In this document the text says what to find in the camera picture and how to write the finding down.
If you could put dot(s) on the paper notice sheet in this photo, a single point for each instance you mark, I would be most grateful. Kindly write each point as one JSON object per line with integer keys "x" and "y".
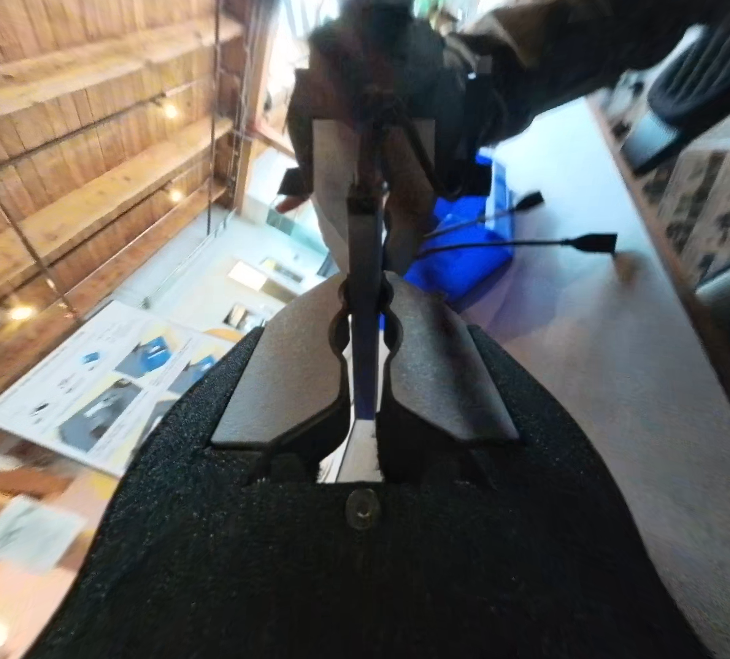
{"x": 34, "y": 533}

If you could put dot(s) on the blue plastic bin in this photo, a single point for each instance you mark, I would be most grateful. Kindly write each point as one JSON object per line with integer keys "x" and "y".
{"x": 456, "y": 271}

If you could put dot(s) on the instruction poster board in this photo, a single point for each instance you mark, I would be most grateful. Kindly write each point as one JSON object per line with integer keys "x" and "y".
{"x": 85, "y": 385}

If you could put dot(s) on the ceiling spot lamp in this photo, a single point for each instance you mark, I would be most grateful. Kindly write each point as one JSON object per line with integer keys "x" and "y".
{"x": 170, "y": 110}
{"x": 175, "y": 194}
{"x": 20, "y": 312}

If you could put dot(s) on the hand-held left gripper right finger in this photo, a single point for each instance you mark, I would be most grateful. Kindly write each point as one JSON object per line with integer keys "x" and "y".
{"x": 450, "y": 379}

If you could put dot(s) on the person's right hand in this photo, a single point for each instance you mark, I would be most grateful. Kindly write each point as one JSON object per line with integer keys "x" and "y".
{"x": 299, "y": 117}

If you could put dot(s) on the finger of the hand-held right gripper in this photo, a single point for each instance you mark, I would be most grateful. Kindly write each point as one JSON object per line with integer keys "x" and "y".
{"x": 333, "y": 185}
{"x": 410, "y": 185}

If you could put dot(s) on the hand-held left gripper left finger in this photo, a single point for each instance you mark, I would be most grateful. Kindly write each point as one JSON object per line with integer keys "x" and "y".
{"x": 274, "y": 379}

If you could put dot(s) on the black USB hub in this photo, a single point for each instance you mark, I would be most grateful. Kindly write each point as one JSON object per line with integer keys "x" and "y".
{"x": 362, "y": 271}

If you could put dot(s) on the person's right forearm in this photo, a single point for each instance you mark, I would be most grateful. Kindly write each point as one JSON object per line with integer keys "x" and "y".
{"x": 570, "y": 14}

